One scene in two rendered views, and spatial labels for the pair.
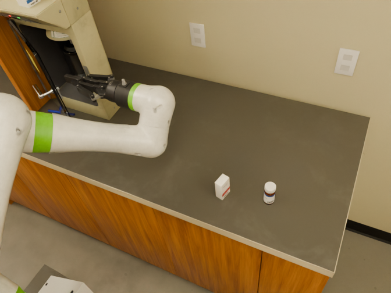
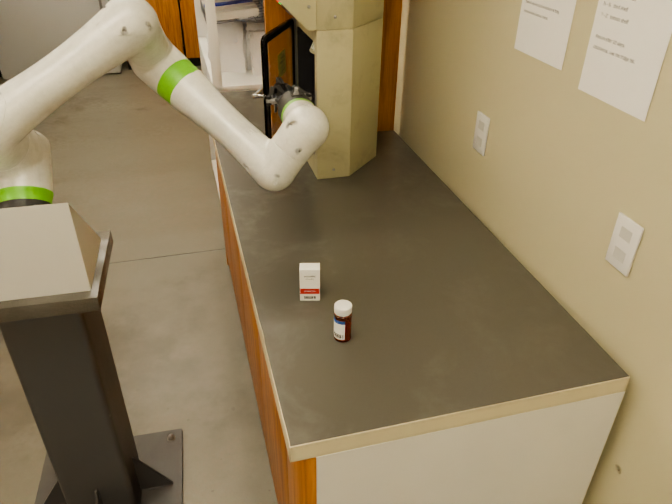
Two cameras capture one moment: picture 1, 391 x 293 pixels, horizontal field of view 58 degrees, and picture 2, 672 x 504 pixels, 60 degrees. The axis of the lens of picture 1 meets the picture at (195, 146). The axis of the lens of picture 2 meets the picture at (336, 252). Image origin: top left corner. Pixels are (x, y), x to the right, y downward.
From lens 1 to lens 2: 0.91 m
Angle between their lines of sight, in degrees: 36
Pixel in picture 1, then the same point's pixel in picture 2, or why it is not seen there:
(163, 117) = (291, 138)
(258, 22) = (541, 132)
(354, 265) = not seen: outside the picture
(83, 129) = (209, 99)
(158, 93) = (304, 109)
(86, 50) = (324, 71)
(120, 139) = (236, 134)
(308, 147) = (475, 335)
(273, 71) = (539, 227)
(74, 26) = (321, 34)
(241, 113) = (453, 255)
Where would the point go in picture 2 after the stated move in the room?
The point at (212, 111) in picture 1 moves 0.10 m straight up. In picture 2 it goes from (424, 233) to (427, 202)
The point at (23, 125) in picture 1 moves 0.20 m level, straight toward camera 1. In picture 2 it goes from (132, 29) to (83, 51)
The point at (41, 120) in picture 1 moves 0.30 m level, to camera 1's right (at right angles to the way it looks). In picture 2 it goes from (180, 65) to (261, 92)
